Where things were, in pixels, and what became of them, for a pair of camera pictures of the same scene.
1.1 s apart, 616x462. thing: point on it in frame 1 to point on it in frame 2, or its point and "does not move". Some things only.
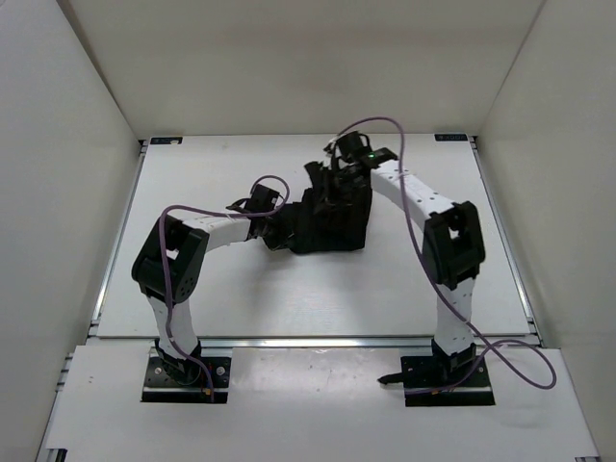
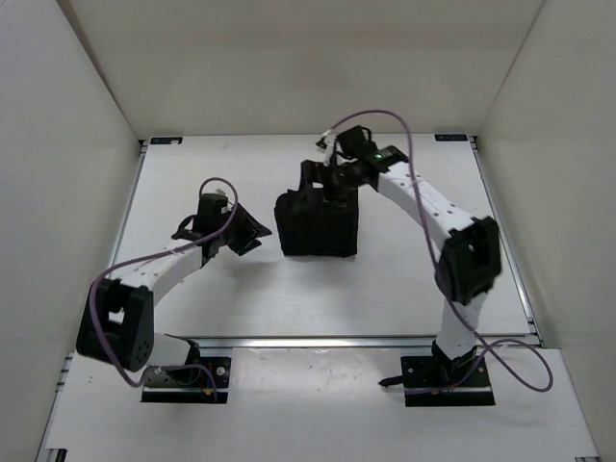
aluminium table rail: x=317 y=342 does not move
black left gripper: x=283 y=236 to x=251 y=229
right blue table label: x=450 y=137 does not move
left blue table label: x=174 y=141 does not move
